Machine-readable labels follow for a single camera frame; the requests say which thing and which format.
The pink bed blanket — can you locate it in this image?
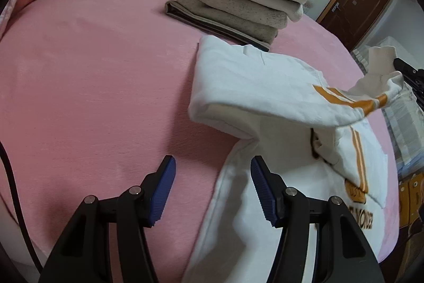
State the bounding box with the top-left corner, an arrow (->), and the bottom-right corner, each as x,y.
0,0 -> 403,273

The grey folded garment dark trim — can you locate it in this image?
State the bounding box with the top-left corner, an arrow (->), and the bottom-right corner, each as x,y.
165,1 -> 272,52

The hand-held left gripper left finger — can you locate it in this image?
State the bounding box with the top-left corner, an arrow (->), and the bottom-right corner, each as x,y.
38,155 -> 177,283

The white printed sweatshirt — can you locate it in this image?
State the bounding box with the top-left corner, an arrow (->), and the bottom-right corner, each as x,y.
182,34 -> 414,283

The black cable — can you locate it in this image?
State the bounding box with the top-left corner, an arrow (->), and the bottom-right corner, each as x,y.
0,142 -> 43,270

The brown wooden door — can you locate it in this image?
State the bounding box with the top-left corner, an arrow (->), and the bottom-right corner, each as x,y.
316,0 -> 393,51

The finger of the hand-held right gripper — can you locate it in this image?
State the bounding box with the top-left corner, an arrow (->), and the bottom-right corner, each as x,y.
394,58 -> 424,94

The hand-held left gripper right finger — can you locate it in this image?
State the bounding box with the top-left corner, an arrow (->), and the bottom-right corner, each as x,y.
250,155 -> 386,283

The wooden desk with drawers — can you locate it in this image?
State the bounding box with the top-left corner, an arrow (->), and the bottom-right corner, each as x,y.
397,170 -> 424,228

